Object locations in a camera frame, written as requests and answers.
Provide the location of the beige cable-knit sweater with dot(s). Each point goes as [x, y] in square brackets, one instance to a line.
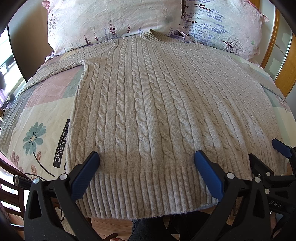
[146, 104]

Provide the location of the right floral pillow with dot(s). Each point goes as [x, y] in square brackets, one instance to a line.
[232, 26]

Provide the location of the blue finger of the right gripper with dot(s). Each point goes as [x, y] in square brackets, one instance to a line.
[258, 168]
[282, 148]

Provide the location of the left floral pillow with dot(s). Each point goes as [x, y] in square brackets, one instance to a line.
[73, 24]

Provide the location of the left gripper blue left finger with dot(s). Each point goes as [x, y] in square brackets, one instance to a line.
[41, 219]

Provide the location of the dark wooden chair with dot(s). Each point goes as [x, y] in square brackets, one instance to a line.
[12, 196]

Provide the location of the patchwork floral bed sheet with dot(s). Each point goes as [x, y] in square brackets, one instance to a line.
[35, 131]

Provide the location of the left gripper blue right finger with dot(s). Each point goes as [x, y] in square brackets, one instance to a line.
[242, 212]

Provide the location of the floral pillow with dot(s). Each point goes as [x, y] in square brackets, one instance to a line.
[73, 24]
[232, 26]

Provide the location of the wooden headboard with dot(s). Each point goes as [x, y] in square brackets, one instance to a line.
[277, 56]

